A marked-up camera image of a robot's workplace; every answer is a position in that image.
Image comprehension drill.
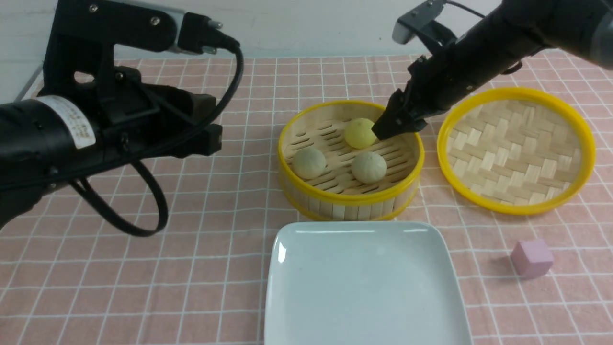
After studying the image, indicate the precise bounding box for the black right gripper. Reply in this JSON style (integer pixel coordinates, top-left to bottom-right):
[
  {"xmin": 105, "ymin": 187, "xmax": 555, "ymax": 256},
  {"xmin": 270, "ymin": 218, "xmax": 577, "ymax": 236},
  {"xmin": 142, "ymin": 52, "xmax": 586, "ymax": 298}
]
[{"xmin": 372, "ymin": 53, "xmax": 479, "ymax": 140}]

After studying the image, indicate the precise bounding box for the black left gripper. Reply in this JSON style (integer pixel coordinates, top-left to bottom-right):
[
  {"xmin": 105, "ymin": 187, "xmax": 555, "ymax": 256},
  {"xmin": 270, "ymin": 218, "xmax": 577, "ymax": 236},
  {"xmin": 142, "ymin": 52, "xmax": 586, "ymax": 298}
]
[{"xmin": 72, "ymin": 67, "xmax": 223, "ymax": 166}]

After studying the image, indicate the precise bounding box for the yellow steamed bun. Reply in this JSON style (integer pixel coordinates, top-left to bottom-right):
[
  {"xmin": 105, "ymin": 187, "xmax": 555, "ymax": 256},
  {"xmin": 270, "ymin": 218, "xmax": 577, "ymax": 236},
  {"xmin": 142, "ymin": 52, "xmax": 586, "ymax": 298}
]
[{"xmin": 344, "ymin": 118, "xmax": 377, "ymax": 150}]

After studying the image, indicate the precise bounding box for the beige steamed bun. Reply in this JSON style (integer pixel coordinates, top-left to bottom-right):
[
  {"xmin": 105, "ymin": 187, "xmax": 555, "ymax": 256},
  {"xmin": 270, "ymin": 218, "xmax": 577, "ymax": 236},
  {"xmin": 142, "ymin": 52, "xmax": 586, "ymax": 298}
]
[
  {"xmin": 291, "ymin": 146, "xmax": 328, "ymax": 180},
  {"xmin": 351, "ymin": 151, "xmax": 387, "ymax": 184}
]

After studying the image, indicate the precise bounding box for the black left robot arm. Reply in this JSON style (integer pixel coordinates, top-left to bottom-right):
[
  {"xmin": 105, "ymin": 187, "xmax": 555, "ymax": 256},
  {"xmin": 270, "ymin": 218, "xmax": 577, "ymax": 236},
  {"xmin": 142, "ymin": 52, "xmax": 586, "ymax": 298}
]
[{"xmin": 1, "ymin": 66, "xmax": 223, "ymax": 237}]

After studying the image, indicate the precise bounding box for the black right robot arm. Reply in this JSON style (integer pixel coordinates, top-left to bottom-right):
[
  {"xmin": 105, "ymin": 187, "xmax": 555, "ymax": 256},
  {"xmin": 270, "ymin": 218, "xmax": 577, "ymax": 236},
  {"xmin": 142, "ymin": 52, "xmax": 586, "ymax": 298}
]
[{"xmin": 372, "ymin": 0, "xmax": 613, "ymax": 140}]

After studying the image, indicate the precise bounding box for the white square plate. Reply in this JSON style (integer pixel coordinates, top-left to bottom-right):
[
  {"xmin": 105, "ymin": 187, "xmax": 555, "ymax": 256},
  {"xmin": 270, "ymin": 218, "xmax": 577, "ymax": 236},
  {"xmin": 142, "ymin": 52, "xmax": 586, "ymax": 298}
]
[{"xmin": 263, "ymin": 221, "xmax": 473, "ymax": 345}]

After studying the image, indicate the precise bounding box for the yellow rimmed bamboo steamer basket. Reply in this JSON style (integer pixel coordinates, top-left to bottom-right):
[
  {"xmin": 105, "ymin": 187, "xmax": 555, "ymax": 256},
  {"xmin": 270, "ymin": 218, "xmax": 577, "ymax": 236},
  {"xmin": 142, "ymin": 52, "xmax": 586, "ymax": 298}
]
[{"xmin": 277, "ymin": 100, "xmax": 425, "ymax": 221}]

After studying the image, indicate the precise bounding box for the yellow rimmed bamboo steamer lid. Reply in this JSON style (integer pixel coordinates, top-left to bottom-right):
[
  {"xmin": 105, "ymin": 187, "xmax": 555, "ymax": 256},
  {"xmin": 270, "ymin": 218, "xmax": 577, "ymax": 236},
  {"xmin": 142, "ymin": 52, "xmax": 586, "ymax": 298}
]
[{"xmin": 436, "ymin": 88, "xmax": 596, "ymax": 215}]

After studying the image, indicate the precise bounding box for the pink cube block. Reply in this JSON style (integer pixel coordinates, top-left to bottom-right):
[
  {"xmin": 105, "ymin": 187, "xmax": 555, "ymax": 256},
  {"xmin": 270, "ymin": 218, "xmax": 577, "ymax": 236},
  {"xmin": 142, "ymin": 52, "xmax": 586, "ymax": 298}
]
[{"xmin": 510, "ymin": 239, "xmax": 554, "ymax": 279}]

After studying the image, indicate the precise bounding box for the pink checkered tablecloth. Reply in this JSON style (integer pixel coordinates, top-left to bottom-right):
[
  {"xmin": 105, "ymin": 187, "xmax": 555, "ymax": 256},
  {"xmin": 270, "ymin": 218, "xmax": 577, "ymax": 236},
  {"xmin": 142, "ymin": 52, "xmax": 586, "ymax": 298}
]
[{"xmin": 0, "ymin": 52, "xmax": 612, "ymax": 345}]

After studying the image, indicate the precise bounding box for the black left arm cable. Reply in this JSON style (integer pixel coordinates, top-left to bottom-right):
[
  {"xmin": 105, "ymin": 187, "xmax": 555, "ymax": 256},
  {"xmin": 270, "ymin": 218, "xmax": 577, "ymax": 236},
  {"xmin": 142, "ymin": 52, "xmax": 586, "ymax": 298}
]
[{"xmin": 67, "ymin": 41, "xmax": 245, "ymax": 238}]

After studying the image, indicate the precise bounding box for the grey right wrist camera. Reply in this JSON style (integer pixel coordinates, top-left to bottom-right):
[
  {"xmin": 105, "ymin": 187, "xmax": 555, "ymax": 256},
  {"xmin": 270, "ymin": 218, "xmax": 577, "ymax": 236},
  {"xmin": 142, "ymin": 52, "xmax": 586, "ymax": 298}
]
[{"xmin": 392, "ymin": 0, "xmax": 457, "ymax": 54}]

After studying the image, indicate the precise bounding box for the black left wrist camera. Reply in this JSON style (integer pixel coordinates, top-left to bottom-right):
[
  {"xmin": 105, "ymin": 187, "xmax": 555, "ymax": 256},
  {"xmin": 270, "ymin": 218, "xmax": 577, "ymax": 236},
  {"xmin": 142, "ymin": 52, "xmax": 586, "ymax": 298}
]
[{"xmin": 43, "ymin": 0, "xmax": 244, "ymax": 97}]

